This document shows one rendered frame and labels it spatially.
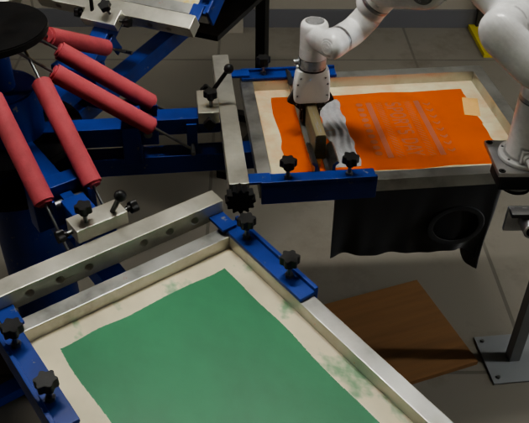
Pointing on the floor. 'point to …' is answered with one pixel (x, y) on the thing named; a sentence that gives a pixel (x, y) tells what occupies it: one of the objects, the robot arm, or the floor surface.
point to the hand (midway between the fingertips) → (309, 114)
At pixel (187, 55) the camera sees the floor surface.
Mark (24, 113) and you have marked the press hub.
